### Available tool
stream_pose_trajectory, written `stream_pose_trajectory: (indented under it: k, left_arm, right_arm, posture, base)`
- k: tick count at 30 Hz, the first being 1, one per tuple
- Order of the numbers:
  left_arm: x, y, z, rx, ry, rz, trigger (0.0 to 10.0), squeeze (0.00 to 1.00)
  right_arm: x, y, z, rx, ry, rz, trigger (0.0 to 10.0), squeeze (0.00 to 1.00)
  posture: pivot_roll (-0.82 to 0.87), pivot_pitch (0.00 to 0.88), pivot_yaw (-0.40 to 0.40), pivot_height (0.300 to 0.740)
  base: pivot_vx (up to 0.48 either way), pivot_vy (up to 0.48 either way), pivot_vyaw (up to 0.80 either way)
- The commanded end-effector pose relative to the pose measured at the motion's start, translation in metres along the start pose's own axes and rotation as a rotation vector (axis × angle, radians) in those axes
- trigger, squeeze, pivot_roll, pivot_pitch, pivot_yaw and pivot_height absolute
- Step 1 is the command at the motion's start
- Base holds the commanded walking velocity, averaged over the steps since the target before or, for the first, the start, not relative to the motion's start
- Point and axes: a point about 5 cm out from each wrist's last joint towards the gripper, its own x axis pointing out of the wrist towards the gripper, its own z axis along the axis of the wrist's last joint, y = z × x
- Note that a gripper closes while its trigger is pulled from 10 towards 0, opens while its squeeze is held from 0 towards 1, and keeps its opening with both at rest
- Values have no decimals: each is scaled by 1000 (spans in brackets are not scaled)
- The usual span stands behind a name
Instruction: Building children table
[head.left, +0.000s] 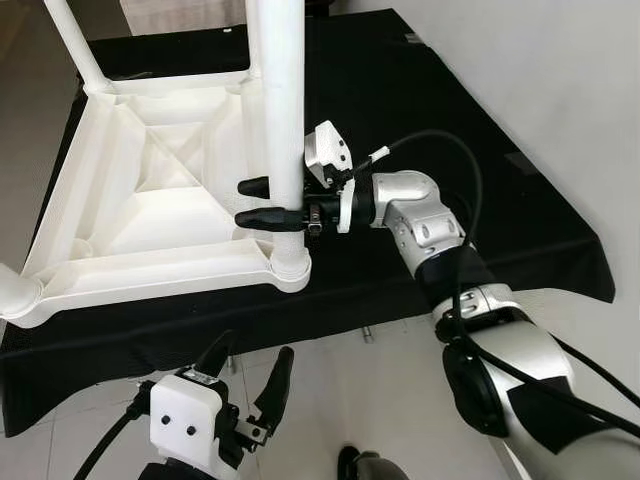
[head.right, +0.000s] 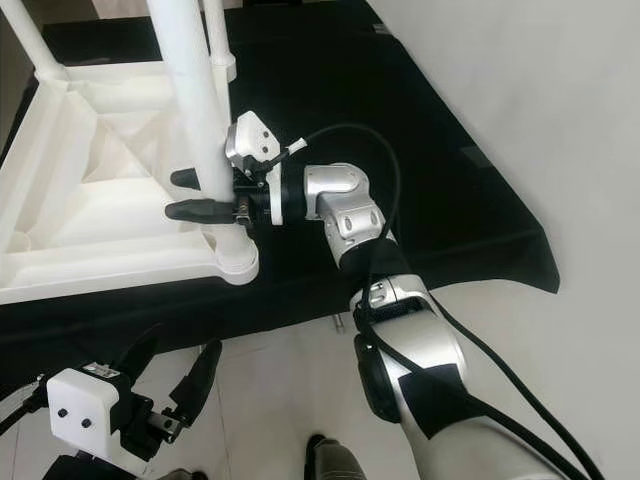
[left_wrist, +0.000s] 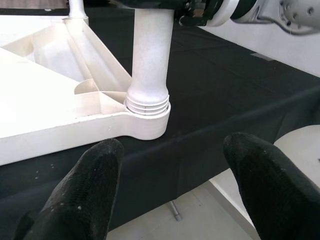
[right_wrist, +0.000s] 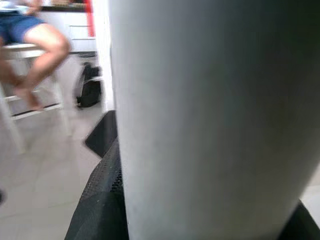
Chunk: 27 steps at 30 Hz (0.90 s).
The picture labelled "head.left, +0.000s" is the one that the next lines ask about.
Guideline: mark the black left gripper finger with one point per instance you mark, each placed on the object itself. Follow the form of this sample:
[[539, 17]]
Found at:
[[275, 390], [215, 355]]

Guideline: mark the white plastic children table top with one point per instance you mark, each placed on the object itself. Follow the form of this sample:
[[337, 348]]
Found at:
[[150, 220]]

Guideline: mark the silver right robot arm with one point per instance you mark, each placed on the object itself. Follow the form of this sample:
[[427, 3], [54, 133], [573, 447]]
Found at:
[[420, 215]]

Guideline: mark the grey robot right foot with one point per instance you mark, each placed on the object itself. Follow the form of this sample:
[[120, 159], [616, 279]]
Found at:
[[375, 468]]

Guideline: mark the black tablecloth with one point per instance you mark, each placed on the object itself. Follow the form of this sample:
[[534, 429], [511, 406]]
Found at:
[[400, 90]]

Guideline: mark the pale low cabinet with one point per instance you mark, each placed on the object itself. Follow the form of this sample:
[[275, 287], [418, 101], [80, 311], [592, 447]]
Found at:
[[180, 15]]

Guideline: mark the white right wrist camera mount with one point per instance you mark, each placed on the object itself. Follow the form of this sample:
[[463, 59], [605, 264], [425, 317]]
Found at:
[[325, 150]]

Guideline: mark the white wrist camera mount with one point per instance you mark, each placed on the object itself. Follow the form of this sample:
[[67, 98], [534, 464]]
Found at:
[[325, 150], [185, 420]]

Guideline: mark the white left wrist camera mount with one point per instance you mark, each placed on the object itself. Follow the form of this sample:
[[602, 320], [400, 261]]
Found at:
[[185, 420]]

